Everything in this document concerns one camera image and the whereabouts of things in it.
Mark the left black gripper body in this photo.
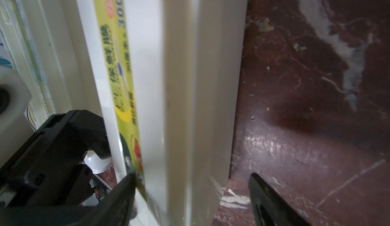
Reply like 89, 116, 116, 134
1, 110, 111, 207

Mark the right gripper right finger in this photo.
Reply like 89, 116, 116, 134
248, 173, 309, 226

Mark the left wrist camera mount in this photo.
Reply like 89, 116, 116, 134
1, 66, 34, 166

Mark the white dispenser box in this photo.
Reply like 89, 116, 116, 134
0, 0, 103, 166

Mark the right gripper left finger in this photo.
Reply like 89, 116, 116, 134
1, 173, 136, 226

